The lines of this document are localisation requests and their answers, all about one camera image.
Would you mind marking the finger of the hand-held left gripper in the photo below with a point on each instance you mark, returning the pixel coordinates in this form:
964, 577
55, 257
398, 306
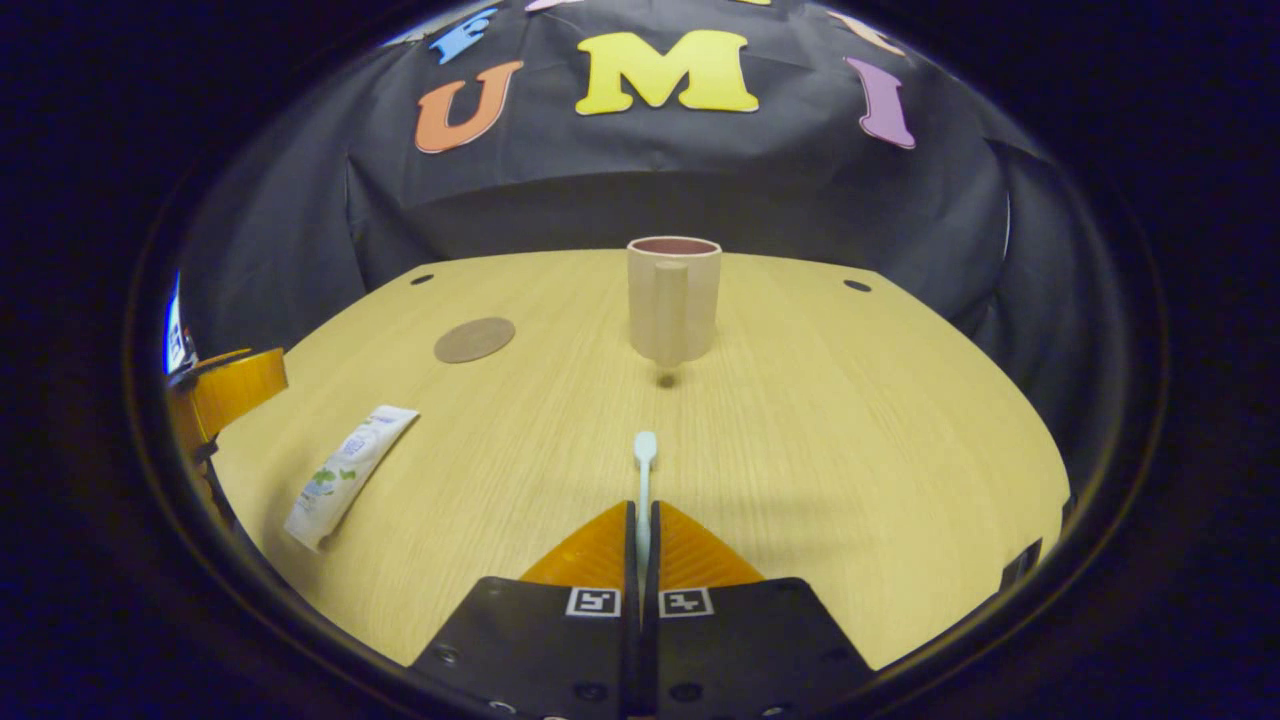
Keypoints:
240, 390

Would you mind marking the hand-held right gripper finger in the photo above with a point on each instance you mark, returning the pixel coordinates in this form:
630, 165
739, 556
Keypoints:
655, 640
630, 640

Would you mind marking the white toothpaste tube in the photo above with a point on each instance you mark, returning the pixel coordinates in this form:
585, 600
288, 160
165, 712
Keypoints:
345, 475

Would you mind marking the pale green toothbrush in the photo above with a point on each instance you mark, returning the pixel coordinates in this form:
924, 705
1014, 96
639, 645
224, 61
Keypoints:
645, 450

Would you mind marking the round brown coaster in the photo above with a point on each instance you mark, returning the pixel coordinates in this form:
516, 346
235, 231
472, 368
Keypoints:
475, 340

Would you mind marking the beige cup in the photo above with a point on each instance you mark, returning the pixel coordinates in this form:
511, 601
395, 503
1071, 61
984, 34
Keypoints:
700, 290

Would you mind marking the wooden desktop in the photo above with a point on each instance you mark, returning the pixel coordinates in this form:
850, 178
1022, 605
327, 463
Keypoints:
850, 450

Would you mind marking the small dark object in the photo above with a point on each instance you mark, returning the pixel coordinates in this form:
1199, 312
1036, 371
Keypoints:
1020, 565

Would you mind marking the black backdrop cloth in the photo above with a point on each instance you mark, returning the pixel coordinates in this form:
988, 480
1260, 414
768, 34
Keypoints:
700, 180

